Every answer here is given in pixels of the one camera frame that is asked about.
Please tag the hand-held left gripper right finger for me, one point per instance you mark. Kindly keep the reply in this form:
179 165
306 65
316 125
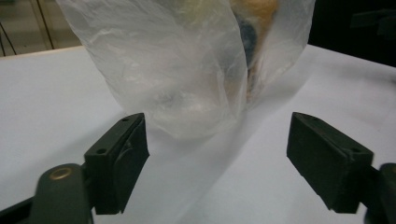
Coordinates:
327 161

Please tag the translucent white plastic bag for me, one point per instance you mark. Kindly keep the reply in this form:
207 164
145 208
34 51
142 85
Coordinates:
174 68

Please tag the orange and blue object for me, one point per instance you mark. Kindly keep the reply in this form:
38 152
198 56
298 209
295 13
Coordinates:
253 40

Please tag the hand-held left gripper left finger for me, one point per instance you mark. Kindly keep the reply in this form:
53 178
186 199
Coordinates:
116 161

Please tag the dark equipment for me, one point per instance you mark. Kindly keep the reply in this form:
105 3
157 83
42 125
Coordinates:
370 25

